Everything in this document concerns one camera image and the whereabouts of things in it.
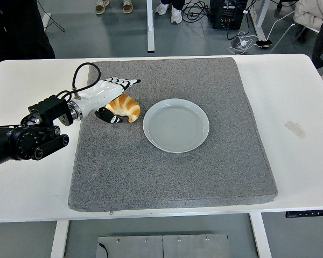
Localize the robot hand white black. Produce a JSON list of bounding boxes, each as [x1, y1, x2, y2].
[[71, 77, 142, 125]]

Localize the golden croissant bread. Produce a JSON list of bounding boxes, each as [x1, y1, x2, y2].
[[105, 94, 141, 124]]

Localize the grey round plate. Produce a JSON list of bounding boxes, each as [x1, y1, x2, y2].
[[143, 98, 210, 154]]

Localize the grey metal plate with screws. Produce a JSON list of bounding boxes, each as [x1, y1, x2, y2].
[[96, 233, 230, 258]]

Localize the person's brown shoe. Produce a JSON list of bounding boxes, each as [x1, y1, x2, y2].
[[122, 0, 134, 14], [95, 0, 110, 15]]

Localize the white desk foot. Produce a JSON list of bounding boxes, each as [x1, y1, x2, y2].
[[41, 12, 52, 32]]

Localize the person's white shoe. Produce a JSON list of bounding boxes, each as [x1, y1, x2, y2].
[[155, 2, 169, 16], [170, 6, 182, 24]]

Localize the grey fabric mat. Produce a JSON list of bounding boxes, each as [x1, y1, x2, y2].
[[67, 57, 278, 213]]

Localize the person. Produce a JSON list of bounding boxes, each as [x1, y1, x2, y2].
[[0, 0, 56, 78]]

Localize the person's legs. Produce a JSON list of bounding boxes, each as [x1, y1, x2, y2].
[[161, 0, 188, 11]]

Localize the black computer case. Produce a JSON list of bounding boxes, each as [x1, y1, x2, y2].
[[210, 0, 250, 30]]

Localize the white table leg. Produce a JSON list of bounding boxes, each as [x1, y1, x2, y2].
[[249, 212, 272, 258], [50, 220, 70, 258]]

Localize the phone with orange edge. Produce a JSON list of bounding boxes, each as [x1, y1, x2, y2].
[[255, 39, 273, 50]]

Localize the white slanted desk leg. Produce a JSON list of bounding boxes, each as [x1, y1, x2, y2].
[[248, 0, 270, 41]]

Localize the clear tape piece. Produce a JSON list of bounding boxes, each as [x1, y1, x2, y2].
[[284, 120, 306, 139]]

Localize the beige jacket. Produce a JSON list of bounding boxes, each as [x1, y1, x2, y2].
[[293, 0, 323, 30]]

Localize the black table control panel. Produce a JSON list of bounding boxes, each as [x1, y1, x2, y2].
[[285, 209, 323, 218]]

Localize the white desk leg post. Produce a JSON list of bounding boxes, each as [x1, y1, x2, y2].
[[146, 0, 155, 53]]

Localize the black floor cable bundle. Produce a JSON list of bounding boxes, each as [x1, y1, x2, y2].
[[182, 0, 212, 24]]

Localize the thin black cable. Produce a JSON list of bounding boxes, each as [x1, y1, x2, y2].
[[97, 242, 109, 258]]

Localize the white charging cable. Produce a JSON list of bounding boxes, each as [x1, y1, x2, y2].
[[227, 10, 297, 56]]

